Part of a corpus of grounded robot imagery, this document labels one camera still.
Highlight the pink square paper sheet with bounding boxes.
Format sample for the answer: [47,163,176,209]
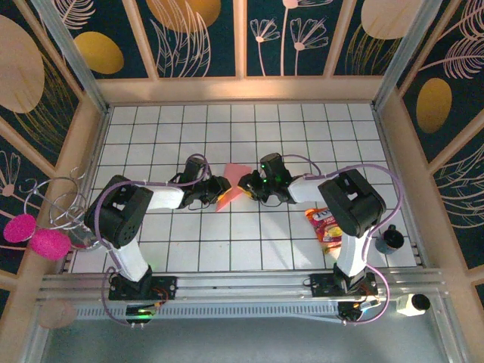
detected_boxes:
[215,163,253,213]

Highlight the red orange snack packet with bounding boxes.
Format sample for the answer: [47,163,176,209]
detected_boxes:
[304,207,345,255]

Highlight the dark mug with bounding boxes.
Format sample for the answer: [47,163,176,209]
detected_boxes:
[374,224,405,256]

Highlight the black electronics board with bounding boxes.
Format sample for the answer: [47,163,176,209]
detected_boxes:
[337,300,381,324]
[126,305,160,324]

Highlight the dark panel with flower stems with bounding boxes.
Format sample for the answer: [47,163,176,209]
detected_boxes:
[245,0,347,76]

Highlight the dark panel, gold circle, leaf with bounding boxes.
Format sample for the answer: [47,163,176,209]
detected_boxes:
[135,0,237,79]

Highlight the pink sponge ball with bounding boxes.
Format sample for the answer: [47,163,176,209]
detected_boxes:
[2,213,38,244]
[29,228,72,262]

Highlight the dark panel, pale oval, yellow lines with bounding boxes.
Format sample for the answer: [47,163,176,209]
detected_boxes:
[332,0,428,76]

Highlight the dark panel with gold oval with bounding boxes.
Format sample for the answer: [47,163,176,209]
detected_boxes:
[48,0,148,79]

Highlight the dark panel, pink flower outline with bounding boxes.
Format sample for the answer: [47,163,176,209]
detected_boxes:
[0,135,54,273]

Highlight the round wooden disc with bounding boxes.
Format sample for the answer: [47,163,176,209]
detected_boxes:
[37,299,76,329]

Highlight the dark panel, pale leaf outlines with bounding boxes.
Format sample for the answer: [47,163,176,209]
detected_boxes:
[433,143,484,269]

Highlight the dark panel, feather, gold oval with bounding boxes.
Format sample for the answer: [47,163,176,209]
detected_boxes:
[400,0,484,163]

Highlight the dark panel, large pale oval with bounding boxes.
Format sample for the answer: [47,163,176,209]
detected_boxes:
[0,3,82,167]

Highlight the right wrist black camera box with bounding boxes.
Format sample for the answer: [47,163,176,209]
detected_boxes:
[259,152,292,181]

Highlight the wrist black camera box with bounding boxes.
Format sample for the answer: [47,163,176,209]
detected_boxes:
[184,157,209,178]
[259,152,292,181]

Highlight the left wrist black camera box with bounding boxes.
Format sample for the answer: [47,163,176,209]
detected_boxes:
[184,157,209,178]

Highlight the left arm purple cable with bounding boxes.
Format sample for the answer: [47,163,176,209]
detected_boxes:
[94,153,211,328]

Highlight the aluminium mounting rail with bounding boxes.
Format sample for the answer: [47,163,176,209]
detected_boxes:
[36,268,447,303]

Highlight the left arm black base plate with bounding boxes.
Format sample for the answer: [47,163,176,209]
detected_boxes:
[108,275,178,302]

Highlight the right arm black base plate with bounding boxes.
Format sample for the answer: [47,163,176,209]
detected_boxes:
[309,272,379,298]

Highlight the slotted grey cable tray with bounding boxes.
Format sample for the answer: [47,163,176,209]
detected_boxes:
[73,302,379,322]

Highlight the silver wire cup rack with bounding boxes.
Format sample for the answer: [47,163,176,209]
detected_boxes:
[23,166,103,253]

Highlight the small white camera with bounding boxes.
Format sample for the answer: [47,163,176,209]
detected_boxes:
[396,293,432,318]

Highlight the aluminium frame post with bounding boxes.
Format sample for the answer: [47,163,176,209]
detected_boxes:
[372,0,439,110]
[29,0,110,114]

